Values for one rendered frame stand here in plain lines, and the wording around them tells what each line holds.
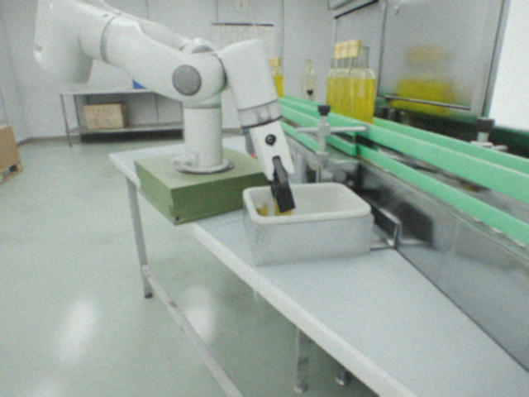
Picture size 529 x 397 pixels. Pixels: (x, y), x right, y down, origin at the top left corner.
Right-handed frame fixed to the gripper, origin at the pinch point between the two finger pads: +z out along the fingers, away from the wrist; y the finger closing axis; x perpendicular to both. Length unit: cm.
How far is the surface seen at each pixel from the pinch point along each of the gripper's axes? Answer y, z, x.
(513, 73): -9.9, -12.9, -43.8
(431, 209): -16.9, 3.0, -20.6
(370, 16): 55, -29, -52
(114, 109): 546, -15, 159
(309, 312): -22.0, 9.3, 3.5
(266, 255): -8.3, 6.0, 6.5
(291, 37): 608, -48, -178
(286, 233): -8.4, 3.2, 2.2
